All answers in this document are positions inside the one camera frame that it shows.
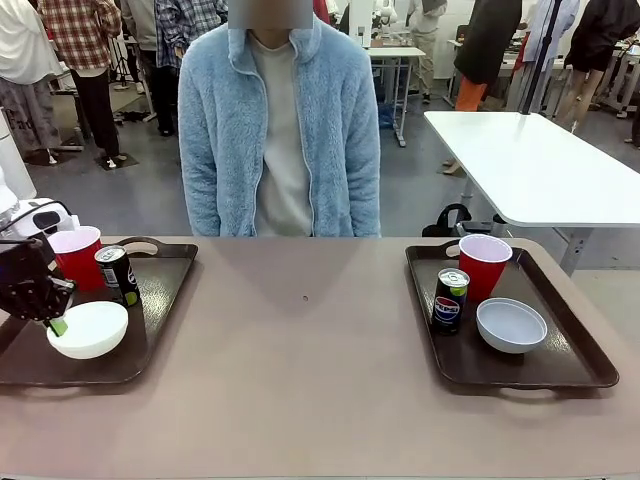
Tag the bystander in black outfit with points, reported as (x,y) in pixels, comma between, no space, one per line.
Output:
(600,35)

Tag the black bag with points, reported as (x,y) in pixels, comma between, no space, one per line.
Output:
(442,222)

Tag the bystander in blue plaid shirt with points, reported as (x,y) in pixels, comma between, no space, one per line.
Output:
(170,30)

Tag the white plastic bowl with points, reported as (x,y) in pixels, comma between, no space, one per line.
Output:
(95,335)
(510,325)

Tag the person's right forearm blue sleeve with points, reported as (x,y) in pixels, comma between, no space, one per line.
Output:
(200,210)

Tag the bystander in white shirt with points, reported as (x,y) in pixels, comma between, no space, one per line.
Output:
(20,45)

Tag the bystander with orange trousers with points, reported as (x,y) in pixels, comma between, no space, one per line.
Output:
(482,45)

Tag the grey metal table foot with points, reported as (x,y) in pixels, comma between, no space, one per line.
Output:
(482,229)

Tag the white background desk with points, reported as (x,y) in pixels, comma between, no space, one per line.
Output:
(395,51)

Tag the bystander in light blue coat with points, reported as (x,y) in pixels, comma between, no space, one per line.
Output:
(570,30)

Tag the bystander in grey jacket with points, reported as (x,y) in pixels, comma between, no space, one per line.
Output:
(142,25)

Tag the brown plastic serving tray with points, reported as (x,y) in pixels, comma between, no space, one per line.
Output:
(160,300)
(565,350)

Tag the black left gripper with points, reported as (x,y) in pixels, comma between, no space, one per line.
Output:
(25,280)

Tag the person in blue fleece jacket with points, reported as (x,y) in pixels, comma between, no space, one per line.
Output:
(225,125)

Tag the bystander in beige clothes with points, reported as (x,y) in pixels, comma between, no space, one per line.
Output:
(427,30)

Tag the black pole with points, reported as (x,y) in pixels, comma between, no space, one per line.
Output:
(537,75)

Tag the black Pepsi can green dot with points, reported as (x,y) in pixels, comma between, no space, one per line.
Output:
(117,275)

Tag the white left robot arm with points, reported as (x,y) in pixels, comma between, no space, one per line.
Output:
(30,212)

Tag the person's left forearm blue sleeve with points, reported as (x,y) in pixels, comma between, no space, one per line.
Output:
(365,210)

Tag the bystander in red plaid shirt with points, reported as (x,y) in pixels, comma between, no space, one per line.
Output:
(80,35)

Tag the white table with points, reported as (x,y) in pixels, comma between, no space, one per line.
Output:
(525,165)

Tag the red plastic cup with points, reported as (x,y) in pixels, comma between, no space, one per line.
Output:
(482,280)
(80,265)

